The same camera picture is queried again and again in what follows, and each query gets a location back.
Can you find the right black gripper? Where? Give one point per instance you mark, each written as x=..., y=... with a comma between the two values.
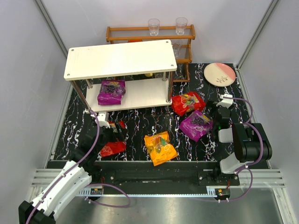
x=215, y=107

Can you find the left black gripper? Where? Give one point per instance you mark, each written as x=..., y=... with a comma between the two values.
x=114, y=130

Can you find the red candy bag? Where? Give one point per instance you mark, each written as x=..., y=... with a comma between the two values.
x=113, y=148
x=189, y=102

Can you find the orange mango candy bag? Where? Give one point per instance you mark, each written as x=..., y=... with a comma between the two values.
x=159, y=148

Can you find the purple candy bag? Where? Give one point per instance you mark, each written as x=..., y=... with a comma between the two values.
x=196, y=125
x=111, y=92

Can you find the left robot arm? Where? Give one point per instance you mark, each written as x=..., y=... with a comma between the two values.
x=78, y=172

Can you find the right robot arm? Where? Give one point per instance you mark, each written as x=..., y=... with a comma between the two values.
x=250, y=143

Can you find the white two-tier shelf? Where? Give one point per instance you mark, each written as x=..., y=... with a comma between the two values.
x=122, y=60

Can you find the pink cream ceramic plate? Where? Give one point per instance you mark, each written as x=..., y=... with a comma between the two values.
x=219, y=74

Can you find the clear glass lower rack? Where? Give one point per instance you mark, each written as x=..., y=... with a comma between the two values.
x=176, y=46

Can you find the clear glass right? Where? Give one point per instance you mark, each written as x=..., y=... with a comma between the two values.
x=181, y=24

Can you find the clear glass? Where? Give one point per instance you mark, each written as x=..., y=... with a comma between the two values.
x=181, y=24
x=154, y=25

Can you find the clear glass left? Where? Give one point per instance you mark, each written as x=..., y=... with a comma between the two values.
x=154, y=25

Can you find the brown wooden rack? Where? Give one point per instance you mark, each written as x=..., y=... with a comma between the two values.
x=137, y=34

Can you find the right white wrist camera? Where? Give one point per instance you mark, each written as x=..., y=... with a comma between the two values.
x=226, y=101

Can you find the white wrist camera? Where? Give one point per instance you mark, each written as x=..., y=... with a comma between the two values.
x=226, y=101
x=103, y=119

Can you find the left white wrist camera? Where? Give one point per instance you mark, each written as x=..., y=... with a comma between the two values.
x=103, y=119

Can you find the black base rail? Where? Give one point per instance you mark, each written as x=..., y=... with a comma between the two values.
x=202, y=173

